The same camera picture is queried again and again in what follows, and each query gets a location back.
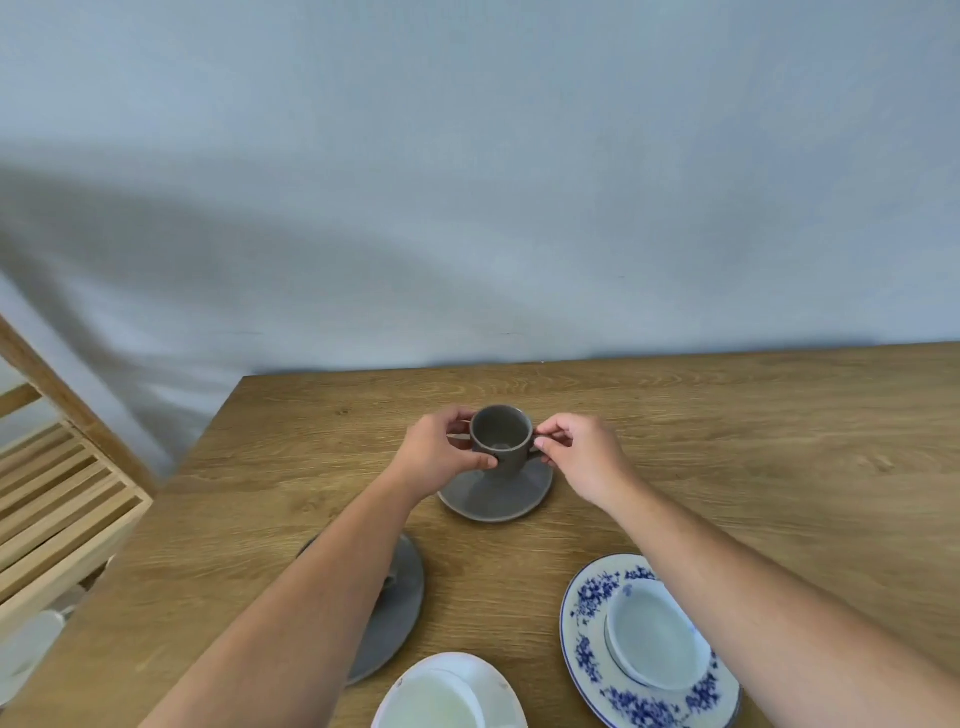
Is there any plain white cup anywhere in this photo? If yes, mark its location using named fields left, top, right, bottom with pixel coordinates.
left=381, top=666, right=486, bottom=728

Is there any grey ceramic saucer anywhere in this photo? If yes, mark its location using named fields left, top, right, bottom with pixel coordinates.
left=437, top=450, right=555, bottom=524
left=296, top=532, right=426, bottom=687

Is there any white ceramic bowl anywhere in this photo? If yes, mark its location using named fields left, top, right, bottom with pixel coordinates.
left=603, top=578, right=713, bottom=692

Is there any plain white saucer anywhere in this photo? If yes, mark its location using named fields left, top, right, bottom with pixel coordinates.
left=371, top=651, right=531, bottom=728

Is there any person's right hand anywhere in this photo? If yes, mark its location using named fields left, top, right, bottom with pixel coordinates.
left=534, top=414, right=647, bottom=513

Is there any blue floral white plate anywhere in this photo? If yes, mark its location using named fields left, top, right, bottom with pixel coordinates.
left=559, top=553, right=744, bottom=728

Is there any wooden slatted rack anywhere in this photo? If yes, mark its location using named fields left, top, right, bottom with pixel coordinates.
left=0, top=315, right=156, bottom=640

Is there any person's left forearm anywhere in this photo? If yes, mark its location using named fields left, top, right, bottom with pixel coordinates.
left=138, top=468, right=441, bottom=728

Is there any grey ceramic cup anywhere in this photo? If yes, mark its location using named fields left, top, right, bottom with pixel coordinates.
left=465, top=405, right=543, bottom=478

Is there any person's right forearm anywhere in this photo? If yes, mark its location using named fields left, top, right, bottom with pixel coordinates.
left=598, top=483, right=960, bottom=728

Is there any person's left hand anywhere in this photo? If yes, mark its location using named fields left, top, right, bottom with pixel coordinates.
left=389, top=405, right=501, bottom=503

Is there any white object under rack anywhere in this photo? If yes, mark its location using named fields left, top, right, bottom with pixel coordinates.
left=0, top=585, right=88, bottom=708

